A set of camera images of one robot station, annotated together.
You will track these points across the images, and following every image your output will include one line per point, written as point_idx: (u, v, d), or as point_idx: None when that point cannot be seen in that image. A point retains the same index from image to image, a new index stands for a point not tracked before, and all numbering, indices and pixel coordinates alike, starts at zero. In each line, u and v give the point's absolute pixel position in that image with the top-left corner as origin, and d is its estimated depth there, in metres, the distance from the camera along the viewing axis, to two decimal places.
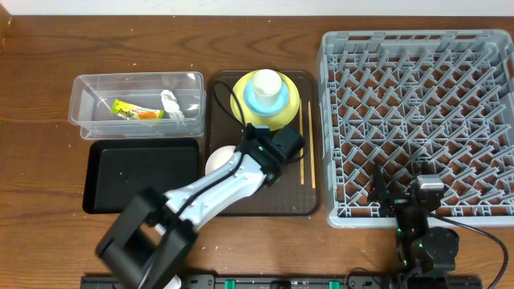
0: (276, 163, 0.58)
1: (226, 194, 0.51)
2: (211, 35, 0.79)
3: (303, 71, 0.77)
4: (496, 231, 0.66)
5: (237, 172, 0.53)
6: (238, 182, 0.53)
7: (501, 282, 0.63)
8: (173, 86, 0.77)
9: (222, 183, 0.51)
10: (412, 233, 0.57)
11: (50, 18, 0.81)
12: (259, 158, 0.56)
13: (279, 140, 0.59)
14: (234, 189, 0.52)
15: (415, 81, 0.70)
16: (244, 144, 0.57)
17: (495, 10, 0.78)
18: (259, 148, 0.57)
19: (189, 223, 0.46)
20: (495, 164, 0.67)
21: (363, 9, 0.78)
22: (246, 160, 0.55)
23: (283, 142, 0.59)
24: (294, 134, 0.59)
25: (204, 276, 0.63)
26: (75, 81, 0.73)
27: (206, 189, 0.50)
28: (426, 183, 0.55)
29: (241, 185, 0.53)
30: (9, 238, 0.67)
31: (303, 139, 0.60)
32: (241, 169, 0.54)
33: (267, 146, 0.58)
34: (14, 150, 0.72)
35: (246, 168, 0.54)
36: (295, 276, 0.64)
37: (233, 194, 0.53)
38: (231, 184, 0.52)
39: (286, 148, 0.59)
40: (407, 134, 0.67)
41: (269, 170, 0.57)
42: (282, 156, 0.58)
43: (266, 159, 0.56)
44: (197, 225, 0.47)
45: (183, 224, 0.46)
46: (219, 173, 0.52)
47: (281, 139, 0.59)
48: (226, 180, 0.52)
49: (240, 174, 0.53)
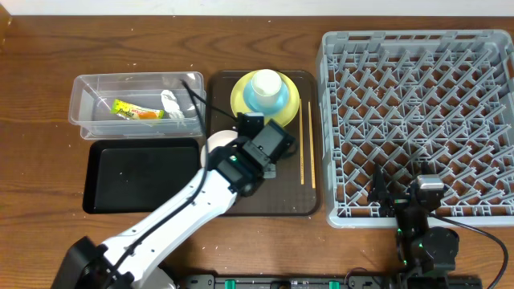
0: (253, 173, 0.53)
1: (181, 227, 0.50)
2: (211, 35, 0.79)
3: (303, 71, 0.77)
4: (497, 232, 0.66)
5: (195, 198, 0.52)
6: (196, 211, 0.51)
7: (501, 282, 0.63)
8: (174, 86, 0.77)
9: (173, 218, 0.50)
10: (412, 233, 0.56)
11: (50, 18, 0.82)
12: (229, 172, 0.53)
13: (259, 141, 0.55)
14: (191, 219, 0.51)
15: (415, 81, 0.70)
16: (215, 155, 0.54)
17: (495, 10, 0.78)
18: (231, 158, 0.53)
19: (128, 277, 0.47)
20: (495, 164, 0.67)
21: (363, 9, 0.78)
22: (207, 183, 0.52)
23: (265, 144, 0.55)
24: (277, 134, 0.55)
25: (204, 276, 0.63)
26: (75, 80, 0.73)
27: (153, 229, 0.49)
28: (426, 183, 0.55)
29: (201, 213, 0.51)
30: (9, 238, 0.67)
31: (288, 137, 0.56)
32: (201, 193, 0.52)
33: (243, 154, 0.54)
34: (14, 150, 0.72)
35: (208, 192, 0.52)
36: (295, 276, 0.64)
37: (192, 224, 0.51)
38: (187, 215, 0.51)
39: (268, 148, 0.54)
40: (407, 134, 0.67)
41: (244, 183, 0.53)
42: (261, 165, 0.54)
43: (238, 172, 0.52)
44: (142, 273, 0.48)
45: (118, 278, 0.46)
46: (174, 204, 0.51)
47: (263, 140, 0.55)
48: (181, 210, 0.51)
49: (199, 201, 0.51)
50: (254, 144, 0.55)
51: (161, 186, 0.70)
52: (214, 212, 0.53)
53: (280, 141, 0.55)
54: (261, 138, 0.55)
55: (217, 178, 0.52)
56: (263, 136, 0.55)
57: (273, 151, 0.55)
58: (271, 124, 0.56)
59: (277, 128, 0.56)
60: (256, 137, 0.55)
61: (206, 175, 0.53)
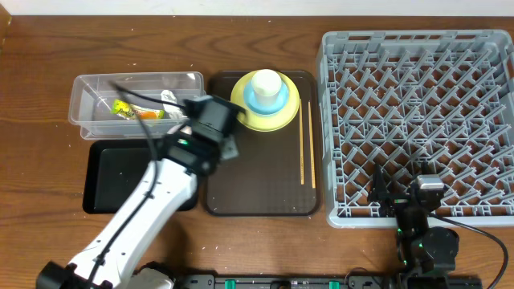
0: (207, 151, 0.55)
1: (147, 220, 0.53)
2: (211, 35, 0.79)
3: (303, 71, 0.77)
4: (497, 231, 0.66)
5: (153, 192, 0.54)
6: (157, 203, 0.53)
7: (502, 282, 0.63)
8: (174, 86, 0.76)
9: (136, 214, 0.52)
10: (412, 233, 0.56)
11: (50, 18, 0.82)
12: (182, 156, 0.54)
13: (206, 120, 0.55)
14: (153, 211, 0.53)
15: (415, 81, 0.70)
16: (165, 142, 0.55)
17: (495, 10, 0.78)
18: (181, 142, 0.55)
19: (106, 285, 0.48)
20: (495, 164, 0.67)
21: (363, 9, 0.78)
22: (162, 173, 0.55)
23: (213, 122, 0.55)
24: (221, 107, 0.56)
25: (204, 276, 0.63)
26: (75, 80, 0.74)
27: (118, 233, 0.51)
28: (427, 183, 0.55)
29: (162, 203, 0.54)
30: (9, 238, 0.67)
31: (232, 107, 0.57)
32: (158, 185, 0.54)
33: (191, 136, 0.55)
34: (14, 150, 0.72)
35: (164, 181, 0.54)
36: (295, 276, 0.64)
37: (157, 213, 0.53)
38: (149, 209, 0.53)
39: (216, 124, 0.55)
40: (407, 134, 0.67)
41: (202, 160, 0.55)
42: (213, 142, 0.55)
43: (192, 155, 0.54)
44: (119, 275, 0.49)
45: None
46: (134, 204, 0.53)
47: (209, 117, 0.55)
48: (142, 206, 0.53)
49: (157, 193, 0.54)
50: (202, 124, 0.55)
51: None
52: (179, 197, 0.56)
53: (226, 114, 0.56)
54: (207, 116, 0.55)
55: (173, 164, 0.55)
56: (207, 115, 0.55)
57: (222, 127, 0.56)
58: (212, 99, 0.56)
59: (219, 103, 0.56)
60: (201, 116, 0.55)
61: (158, 165, 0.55)
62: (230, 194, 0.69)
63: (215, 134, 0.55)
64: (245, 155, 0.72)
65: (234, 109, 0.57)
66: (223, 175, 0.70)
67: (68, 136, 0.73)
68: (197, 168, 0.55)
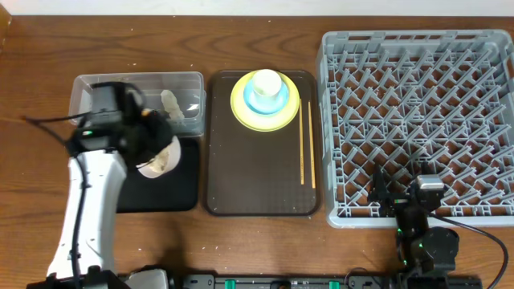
0: (116, 128, 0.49)
1: (95, 205, 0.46)
2: (211, 35, 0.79)
3: (303, 71, 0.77)
4: (497, 232, 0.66)
5: (90, 181, 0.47)
6: (98, 187, 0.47)
7: (502, 282, 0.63)
8: (174, 86, 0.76)
9: (83, 205, 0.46)
10: (412, 233, 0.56)
11: (50, 18, 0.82)
12: (95, 143, 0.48)
13: (100, 106, 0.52)
14: (98, 196, 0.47)
15: (415, 81, 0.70)
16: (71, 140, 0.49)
17: (495, 10, 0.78)
18: (87, 132, 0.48)
19: (93, 269, 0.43)
20: (495, 164, 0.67)
21: (363, 9, 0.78)
22: (88, 163, 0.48)
23: (107, 104, 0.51)
24: (105, 89, 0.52)
25: (204, 276, 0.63)
26: (75, 80, 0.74)
27: (78, 228, 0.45)
28: (427, 183, 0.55)
29: (103, 186, 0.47)
30: (9, 238, 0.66)
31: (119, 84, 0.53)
32: (90, 172, 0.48)
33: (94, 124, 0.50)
34: (14, 149, 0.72)
35: (94, 167, 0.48)
36: (295, 276, 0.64)
37: (99, 197, 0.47)
38: (91, 197, 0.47)
39: (110, 105, 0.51)
40: (407, 134, 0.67)
41: (116, 138, 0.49)
42: (116, 120, 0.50)
43: (103, 136, 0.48)
44: (99, 259, 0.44)
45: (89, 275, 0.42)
46: (75, 201, 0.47)
47: (101, 103, 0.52)
48: (84, 198, 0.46)
49: (93, 180, 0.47)
50: (96, 112, 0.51)
51: (161, 186, 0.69)
52: (116, 177, 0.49)
53: (116, 91, 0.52)
54: (99, 103, 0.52)
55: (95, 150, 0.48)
56: (98, 102, 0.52)
57: (120, 103, 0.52)
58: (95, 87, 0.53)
59: (100, 87, 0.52)
60: (94, 108, 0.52)
61: (80, 158, 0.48)
62: (230, 193, 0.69)
63: (114, 111, 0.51)
64: (245, 155, 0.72)
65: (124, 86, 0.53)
66: (222, 175, 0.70)
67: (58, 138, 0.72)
68: (116, 146, 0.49)
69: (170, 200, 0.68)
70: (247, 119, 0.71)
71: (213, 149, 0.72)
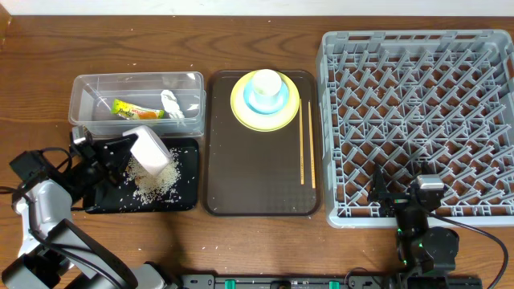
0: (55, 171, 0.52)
1: (43, 201, 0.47)
2: (212, 34, 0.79)
3: (303, 71, 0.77)
4: (496, 231, 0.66)
5: (35, 197, 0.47)
6: (45, 196, 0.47)
7: (502, 282, 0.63)
8: (174, 86, 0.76)
9: (34, 209, 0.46)
10: (412, 233, 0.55)
11: (50, 18, 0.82)
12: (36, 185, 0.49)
13: (26, 172, 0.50)
14: (46, 201, 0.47)
15: (415, 81, 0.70)
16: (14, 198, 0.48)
17: (495, 10, 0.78)
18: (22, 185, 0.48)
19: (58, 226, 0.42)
20: (495, 164, 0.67)
21: (363, 10, 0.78)
22: (34, 189, 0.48)
23: (32, 167, 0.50)
24: (27, 160, 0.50)
25: (204, 276, 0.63)
26: (75, 80, 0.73)
27: (33, 221, 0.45)
28: (426, 183, 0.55)
29: (46, 189, 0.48)
30: (9, 238, 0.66)
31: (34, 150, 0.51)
32: (33, 193, 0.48)
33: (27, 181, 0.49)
34: (14, 150, 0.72)
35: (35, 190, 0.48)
36: (295, 276, 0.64)
37: (46, 197, 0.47)
38: (43, 202, 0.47)
39: (35, 168, 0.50)
40: (407, 134, 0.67)
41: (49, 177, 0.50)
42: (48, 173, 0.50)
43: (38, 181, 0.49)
44: (67, 225, 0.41)
45: (51, 235, 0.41)
46: (26, 218, 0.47)
47: (24, 168, 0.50)
48: (38, 209, 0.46)
49: (38, 194, 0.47)
50: (25, 178, 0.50)
51: (160, 185, 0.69)
52: (59, 189, 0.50)
53: (36, 155, 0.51)
54: (22, 172, 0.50)
55: (36, 189, 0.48)
56: (22, 171, 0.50)
57: (42, 162, 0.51)
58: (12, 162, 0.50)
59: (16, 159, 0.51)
60: (22, 174, 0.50)
61: (32, 200, 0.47)
62: (230, 194, 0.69)
63: (41, 168, 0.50)
64: (243, 156, 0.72)
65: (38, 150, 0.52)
66: (222, 175, 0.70)
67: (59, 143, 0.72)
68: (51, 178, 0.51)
69: (169, 201, 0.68)
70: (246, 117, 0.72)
71: (213, 150, 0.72)
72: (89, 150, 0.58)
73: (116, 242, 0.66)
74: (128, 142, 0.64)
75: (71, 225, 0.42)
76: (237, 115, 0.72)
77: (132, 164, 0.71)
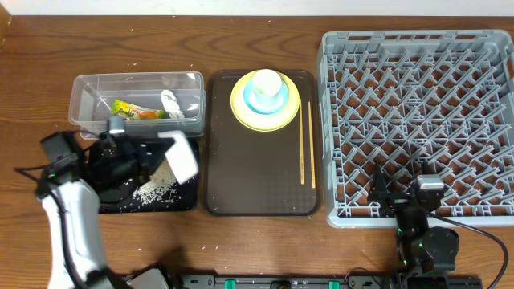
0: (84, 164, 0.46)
1: (78, 221, 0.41)
2: (212, 34, 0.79)
3: (303, 71, 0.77)
4: (496, 231, 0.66)
5: (65, 207, 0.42)
6: (79, 209, 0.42)
7: (501, 282, 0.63)
8: (173, 86, 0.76)
9: (67, 229, 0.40)
10: (412, 233, 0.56)
11: (50, 18, 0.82)
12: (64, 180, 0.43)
13: (56, 155, 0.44)
14: (79, 219, 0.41)
15: (415, 81, 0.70)
16: (39, 186, 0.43)
17: (495, 10, 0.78)
18: (50, 174, 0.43)
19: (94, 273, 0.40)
20: (495, 164, 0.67)
21: (363, 10, 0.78)
22: (60, 194, 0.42)
23: (63, 151, 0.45)
24: (60, 141, 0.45)
25: (204, 276, 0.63)
26: (75, 80, 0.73)
27: (66, 242, 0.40)
28: (427, 183, 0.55)
29: (79, 209, 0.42)
30: (10, 238, 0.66)
31: (67, 132, 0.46)
32: (67, 213, 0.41)
33: (55, 167, 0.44)
34: (14, 150, 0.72)
35: (68, 202, 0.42)
36: (295, 276, 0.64)
37: (79, 217, 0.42)
38: (78, 218, 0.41)
39: (67, 153, 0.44)
40: (407, 134, 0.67)
41: (79, 172, 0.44)
42: (77, 161, 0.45)
43: (67, 176, 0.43)
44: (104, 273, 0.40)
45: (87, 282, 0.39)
46: (55, 230, 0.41)
47: (54, 152, 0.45)
48: (71, 225, 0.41)
49: (69, 205, 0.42)
50: (53, 163, 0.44)
51: (161, 185, 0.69)
52: (89, 197, 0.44)
53: (67, 136, 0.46)
54: (52, 155, 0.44)
55: (65, 194, 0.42)
56: (50, 154, 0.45)
57: (75, 148, 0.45)
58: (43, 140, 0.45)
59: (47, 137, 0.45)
60: (49, 159, 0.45)
61: (63, 210, 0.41)
62: (230, 194, 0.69)
63: (71, 156, 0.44)
64: (243, 156, 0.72)
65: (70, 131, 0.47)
66: (222, 175, 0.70)
67: None
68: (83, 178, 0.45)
69: (169, 201, 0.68)
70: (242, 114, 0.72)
71: (213, 150, 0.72)
72: (129, 145, 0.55)
73: (116, 242, 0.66)
74: (165, 144, 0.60)
75: (109, 274, 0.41)
76: (237, 116, 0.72)
77: None
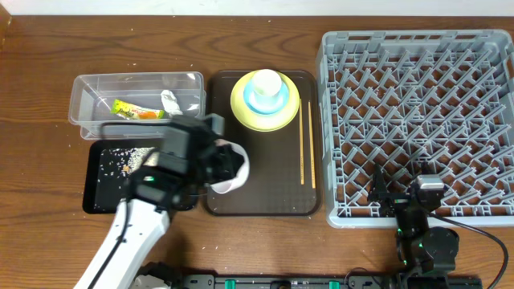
0: (178, 181, 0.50)
1: (126, 258, 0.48)
2: (212, 35, 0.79)
3: (303, 71, 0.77)
4: (496, 231, 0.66)
5: (125, 235, 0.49)
6: (132, 245, 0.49)
7: (501, 282, 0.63)
8: (174, 86, 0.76)
9: (115, 256, 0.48)
10: (412, 233, 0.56)
11: (50, 18, 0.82)
12: (151, 192, 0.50)
13: (169, 148, 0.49)
14: (131, 254, 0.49)
15: (415, 81, 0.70)
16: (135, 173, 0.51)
17: (495, 10, 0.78)
18: (148, 178, 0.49)
19: None
20: (495, 164, 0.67)
21: (363, 10, 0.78)
22: (133, 213, 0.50)
23: (176, 150, 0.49)
24: (182, 137, 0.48)
25: (204, 276, 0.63)
26: (75, 80, 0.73)
27: (107, 263, 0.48)
28: (426, 183, 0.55)
29: (137, 246, 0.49)
30: (9, 238, 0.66)
31: (193, 131, 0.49)
32: (130, 227, 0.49)
33: (163, 163, 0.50)
34: (14, 150, 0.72)
35: (135, 224, 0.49)
36: (295, 276, 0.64)
37: (136, 255, 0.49)
38: (126, 252, 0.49)
39: (179, 152, 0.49)
40: (407, 134, 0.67)
41: (176, 187, 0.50)
42: (182, 174, 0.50)
43: (161, 190, 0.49)
44: None
45: None
46: (106, 250, 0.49)
47: (170, 145, 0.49)
48: (116, 254, 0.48)
49: (129, 236, 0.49)
50: (161, 162, 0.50)
51: None
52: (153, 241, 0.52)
53: (189, 137, 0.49)
54: (169, 144, 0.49)
55: (135, 215, 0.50)
56: (169, 142, 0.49)
57: (189, 154, 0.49)
58: (171, 124, 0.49)
59: (177, 126, 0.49)
60: (163, 144, 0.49)
61: (122, 236, 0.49)
62: (230, 194, 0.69)
63: (180, 168, 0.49)
64: None
65: (197, 128, 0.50)
66: None
67: (58, 142, 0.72)
68: (171, 195, 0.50)
69: None
70: (242, 114, 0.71)
71: None
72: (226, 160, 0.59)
73: None
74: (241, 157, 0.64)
75: None
76: (240, 116, 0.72)
77: (132, 164, 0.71)
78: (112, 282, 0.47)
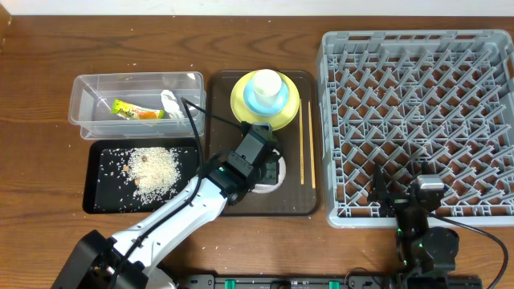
0: (241, 181, 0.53)
1: (184, 223, 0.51)
2: (212, 35, 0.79)
3: (303, 71, 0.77)
4: (496, 232, 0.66)
5: (193, 200, 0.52)
6: (194, 212, 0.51)
7: (501, 283, 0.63)
8: (174, 86, 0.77)
9: (175, 215, 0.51)
10: (412, 233, 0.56)
11: (50, 18, 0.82)
12: (218, 180, 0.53)
13: (242, 152, 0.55)
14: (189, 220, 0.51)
15: (415, 81, 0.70)
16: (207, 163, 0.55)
17: (495, 10, 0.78)
18: (220, 168, 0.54)
19: (137, 266, 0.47)
20: (495, 164, 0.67)
21: (363, 10, 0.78)
22: (203, 185, 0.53)
23: (248, 155, 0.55)
24: (259, 143, 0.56)
25: (204, 276, 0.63)
26: (75, 80, 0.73)
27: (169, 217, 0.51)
28: (426, 183, 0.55)
29: (197, 215, 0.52)
30: (9, 238, 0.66)
31: (269, 145, 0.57)
32: (197, 196, 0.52)
33: (232, 160, 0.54)
34: (14, 150, 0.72)
35: (202, 195, 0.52)
36: (295, 276, 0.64)
37: (190, 225, 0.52)
38: (188, 215, 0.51)
39: (250, 157, 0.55)
40: (407, 134, 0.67)
41: (237, 185, 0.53)
42: (246, 176, 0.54)
43: (228, 181, 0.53)
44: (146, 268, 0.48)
45: (132, 267, 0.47)
46: (173, 205, 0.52)
47: (245, 149, 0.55)
48: (181, 213, 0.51)
49: (196, 203, 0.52)
50: (232, 160, 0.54)
51: (160, 185, 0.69)
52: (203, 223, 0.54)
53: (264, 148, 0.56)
54: (244, 148, 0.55)
55: (204, 188, 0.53)
56: (245, 146, 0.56)
57: (258, 160, 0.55)
58: (252, 132, 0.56)
59: (257, 135, 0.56)
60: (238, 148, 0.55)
61: (189, 200, 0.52)
62: None
63: (248, 168, 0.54)
64: None
65: (270, 144, 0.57)
66: None
67: (58, 142, 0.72)
68: (231, 192, 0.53)
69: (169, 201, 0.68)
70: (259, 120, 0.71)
71: (212, 149, 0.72)
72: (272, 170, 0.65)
73: None
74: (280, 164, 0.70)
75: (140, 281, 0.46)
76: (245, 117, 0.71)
77: (132, 164, 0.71)
78: (169, 234, 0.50)
